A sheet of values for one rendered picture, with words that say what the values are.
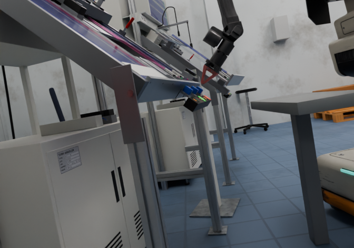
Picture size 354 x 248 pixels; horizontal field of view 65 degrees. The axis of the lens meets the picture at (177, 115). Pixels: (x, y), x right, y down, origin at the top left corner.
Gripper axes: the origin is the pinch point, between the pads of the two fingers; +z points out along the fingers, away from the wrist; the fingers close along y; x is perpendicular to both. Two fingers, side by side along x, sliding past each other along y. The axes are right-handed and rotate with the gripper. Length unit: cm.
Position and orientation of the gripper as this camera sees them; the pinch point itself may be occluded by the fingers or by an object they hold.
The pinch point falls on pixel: (203, 81)
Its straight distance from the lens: 121.4
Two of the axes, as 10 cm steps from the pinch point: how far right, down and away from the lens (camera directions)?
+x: 8.0, 5.7, -1.7
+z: -5.3, 8.2, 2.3
